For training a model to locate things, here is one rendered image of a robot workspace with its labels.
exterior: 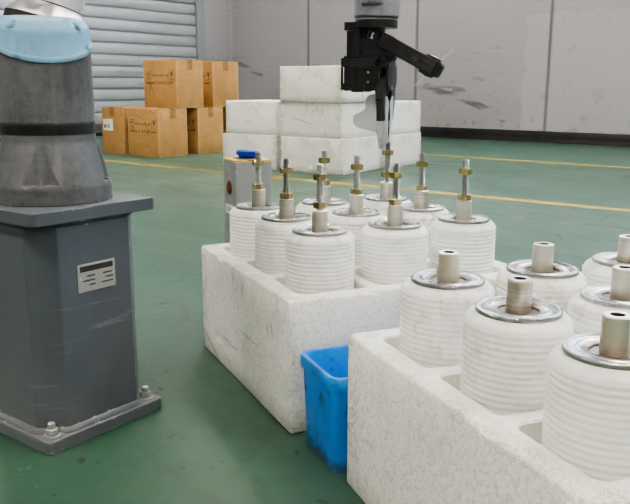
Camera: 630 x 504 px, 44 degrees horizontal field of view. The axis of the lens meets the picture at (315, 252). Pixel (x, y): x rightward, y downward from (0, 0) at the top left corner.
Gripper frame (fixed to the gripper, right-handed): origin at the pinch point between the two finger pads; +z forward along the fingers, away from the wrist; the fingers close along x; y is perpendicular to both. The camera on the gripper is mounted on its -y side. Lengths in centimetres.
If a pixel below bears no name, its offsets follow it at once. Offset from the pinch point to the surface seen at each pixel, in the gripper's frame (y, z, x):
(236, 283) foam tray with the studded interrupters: 15.9, 19.7, 28.0
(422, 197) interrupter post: -8.2, 8.1, 8.6
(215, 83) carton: 196, -9, -349
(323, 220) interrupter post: 0.8, 8.4, 33.0
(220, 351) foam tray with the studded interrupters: 21.7, 33.2, 21.6
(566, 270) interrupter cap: -31, 10, 47
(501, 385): -26, 15, 67
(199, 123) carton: 199, 16, -331
